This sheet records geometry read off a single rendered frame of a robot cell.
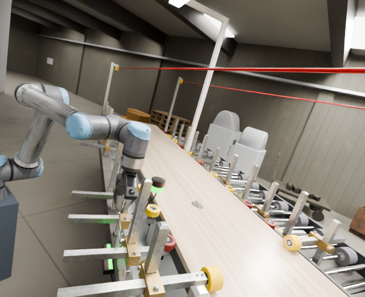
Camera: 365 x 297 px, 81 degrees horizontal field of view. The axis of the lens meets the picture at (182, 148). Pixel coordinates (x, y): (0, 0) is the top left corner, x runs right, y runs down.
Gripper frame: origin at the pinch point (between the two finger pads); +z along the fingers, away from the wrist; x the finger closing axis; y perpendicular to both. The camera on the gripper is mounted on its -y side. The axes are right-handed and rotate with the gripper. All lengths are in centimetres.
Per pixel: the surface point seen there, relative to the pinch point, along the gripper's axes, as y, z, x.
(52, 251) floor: 90, 103, 25
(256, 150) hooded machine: 244, 17, -306
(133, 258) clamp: -9.4, 15.6, -7.0
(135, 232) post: -2.0, 8.9, -7.8
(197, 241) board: -5.8, 11.7, -38.0
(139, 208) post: -1.8, -2.8, -6.6
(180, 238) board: -3.4, 11.7, -29.8
